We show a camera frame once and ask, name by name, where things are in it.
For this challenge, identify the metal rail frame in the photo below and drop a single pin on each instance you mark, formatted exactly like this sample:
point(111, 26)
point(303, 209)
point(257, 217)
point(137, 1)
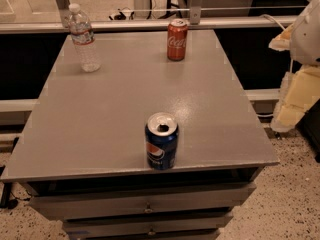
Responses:
point(151, 25)

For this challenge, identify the grey drawer cabinet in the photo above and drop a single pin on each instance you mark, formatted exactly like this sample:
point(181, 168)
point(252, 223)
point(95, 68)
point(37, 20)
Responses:
point(86, 134)

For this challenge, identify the lower grey drawer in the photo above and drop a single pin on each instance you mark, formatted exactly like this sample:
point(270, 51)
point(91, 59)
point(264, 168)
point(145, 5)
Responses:
point(147, 225)

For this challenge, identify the upper grey drawer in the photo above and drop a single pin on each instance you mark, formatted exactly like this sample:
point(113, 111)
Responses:
point(95, 205)

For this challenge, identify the grey drawer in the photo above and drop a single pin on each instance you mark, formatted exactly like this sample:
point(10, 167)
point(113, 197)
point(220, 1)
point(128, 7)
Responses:
point(147, 225)
point(95, 205)

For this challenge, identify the clear plastic water bottle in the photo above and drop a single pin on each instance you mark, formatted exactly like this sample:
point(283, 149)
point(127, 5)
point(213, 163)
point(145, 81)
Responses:
point(83, 38)

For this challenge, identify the red coca-cola can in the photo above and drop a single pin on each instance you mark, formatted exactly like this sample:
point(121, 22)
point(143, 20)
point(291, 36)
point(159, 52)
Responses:
point(177, 39)

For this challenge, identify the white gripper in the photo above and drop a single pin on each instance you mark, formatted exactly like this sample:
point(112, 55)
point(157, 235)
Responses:
point(307, 39)

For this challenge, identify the blue pepsi can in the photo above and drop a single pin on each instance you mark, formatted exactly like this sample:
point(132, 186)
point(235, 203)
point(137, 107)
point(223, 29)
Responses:
point(161, 135)

